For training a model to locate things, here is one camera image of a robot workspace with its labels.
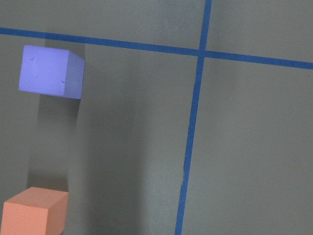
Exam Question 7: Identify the purple foam block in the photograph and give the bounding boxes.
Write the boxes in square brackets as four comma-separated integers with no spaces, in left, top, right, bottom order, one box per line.
[19,45,85,99]

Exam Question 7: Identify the orange foam block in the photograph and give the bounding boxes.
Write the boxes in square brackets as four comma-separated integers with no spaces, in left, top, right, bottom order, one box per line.
[0,187,68,235]

